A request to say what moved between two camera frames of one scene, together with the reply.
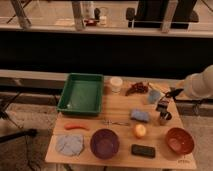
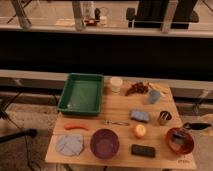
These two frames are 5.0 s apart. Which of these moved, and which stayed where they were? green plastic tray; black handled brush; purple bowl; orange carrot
Moved: black handled brush
Stayed: green plastic tray; purple bowl; orange carrot
